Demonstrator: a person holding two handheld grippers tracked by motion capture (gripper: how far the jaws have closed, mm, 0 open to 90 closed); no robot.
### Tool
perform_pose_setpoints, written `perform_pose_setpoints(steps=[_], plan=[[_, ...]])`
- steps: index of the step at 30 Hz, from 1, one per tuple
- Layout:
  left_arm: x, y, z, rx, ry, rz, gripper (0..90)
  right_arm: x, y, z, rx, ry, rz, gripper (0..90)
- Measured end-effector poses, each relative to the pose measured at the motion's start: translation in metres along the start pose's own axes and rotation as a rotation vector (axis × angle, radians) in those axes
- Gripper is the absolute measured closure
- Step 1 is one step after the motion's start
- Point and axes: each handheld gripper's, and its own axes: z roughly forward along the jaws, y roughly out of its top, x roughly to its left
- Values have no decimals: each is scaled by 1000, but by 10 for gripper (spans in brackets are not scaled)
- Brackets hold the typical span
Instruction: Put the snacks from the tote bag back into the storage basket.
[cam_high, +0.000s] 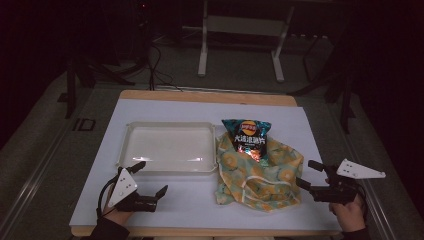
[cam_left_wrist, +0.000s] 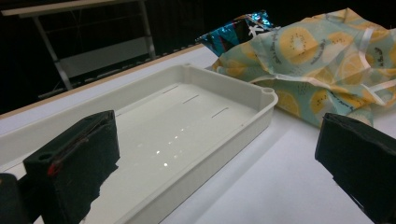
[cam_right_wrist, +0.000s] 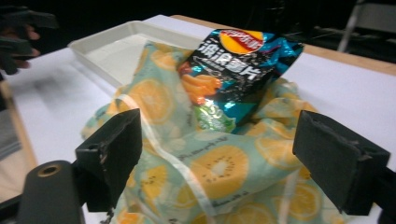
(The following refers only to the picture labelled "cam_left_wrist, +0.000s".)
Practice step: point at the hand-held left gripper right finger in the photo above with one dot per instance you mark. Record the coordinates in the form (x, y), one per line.
(361, 155)

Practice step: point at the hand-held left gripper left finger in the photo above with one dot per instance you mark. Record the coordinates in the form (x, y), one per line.
(71, 165)

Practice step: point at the shiny blue foil packet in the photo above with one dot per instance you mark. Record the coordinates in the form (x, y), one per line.
(235, 32)

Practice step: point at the fruit print cloth bag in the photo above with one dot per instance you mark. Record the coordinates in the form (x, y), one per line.
(323, 59)

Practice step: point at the metal frame table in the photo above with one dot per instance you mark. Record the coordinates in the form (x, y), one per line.
(93, 46)

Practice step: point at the white plastic tray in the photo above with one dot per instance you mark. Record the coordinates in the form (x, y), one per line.
(186, 124)

